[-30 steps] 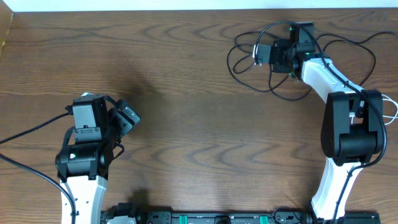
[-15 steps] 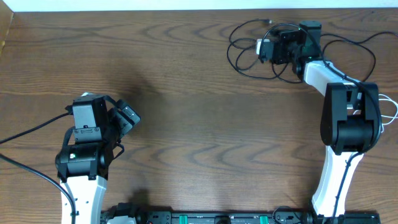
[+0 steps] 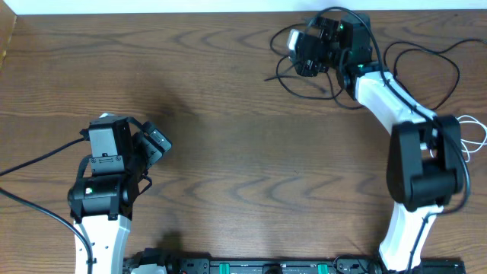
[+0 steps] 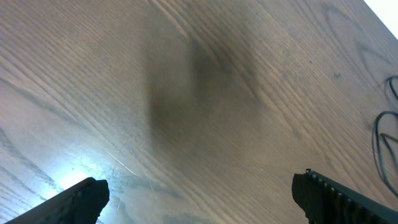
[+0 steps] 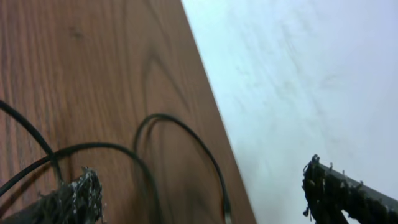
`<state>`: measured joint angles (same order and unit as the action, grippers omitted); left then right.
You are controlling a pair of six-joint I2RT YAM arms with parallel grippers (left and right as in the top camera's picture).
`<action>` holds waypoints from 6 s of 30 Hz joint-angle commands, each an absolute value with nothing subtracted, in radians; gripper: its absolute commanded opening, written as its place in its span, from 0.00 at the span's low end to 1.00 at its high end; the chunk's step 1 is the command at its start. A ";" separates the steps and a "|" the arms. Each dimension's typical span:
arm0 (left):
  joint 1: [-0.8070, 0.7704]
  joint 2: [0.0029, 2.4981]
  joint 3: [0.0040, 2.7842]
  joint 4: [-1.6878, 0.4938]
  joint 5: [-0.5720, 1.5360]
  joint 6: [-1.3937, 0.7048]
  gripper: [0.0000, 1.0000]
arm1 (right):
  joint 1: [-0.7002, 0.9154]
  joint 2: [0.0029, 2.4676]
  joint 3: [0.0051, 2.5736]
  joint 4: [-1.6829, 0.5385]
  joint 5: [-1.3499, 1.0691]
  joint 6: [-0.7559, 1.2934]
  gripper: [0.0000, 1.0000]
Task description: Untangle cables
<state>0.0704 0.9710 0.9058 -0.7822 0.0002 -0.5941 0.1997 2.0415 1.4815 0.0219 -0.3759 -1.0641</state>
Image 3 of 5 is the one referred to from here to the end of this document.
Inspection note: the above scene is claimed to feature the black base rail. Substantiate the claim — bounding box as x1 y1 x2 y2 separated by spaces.
123 247 467 274

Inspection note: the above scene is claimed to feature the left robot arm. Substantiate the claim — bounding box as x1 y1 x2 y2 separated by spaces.
68 113 172 273

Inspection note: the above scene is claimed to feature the right camera cable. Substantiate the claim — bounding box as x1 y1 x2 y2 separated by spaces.
304 6 473 274

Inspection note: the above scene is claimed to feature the left camera cable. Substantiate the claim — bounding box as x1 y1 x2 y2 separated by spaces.
0 136 96 274

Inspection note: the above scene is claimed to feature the white cable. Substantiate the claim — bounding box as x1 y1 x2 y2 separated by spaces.
456 114 487 164

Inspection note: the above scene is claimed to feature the camera cable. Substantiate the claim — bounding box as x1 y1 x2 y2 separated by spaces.
0 136 96 274
304 6 473 274

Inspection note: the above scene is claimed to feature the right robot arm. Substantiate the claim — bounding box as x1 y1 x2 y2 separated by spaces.
287 11 471 273

